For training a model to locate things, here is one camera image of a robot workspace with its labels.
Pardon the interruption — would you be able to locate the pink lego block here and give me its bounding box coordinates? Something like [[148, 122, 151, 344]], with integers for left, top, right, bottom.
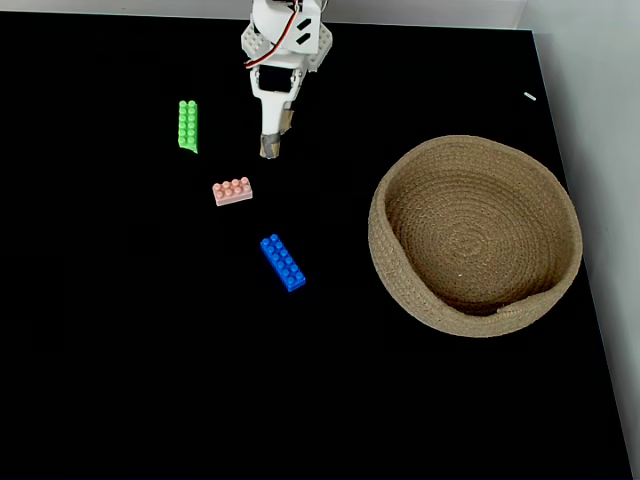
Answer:
[[211, 176, 254, 207]]

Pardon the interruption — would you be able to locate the woven rope basket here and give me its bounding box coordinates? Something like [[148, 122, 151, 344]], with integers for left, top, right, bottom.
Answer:
[[367, 134, 584, 339]]

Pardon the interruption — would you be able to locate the green lego block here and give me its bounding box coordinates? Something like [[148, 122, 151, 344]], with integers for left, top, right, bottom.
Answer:
[[177, 99, 199, 155]]

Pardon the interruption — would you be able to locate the blue lego block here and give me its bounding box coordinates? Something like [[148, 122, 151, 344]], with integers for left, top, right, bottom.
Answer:
[[259, 233, 307, 293]]

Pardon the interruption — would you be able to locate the red servo cable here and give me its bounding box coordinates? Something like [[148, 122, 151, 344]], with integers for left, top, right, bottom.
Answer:
[[243, 0, 305, 69]]

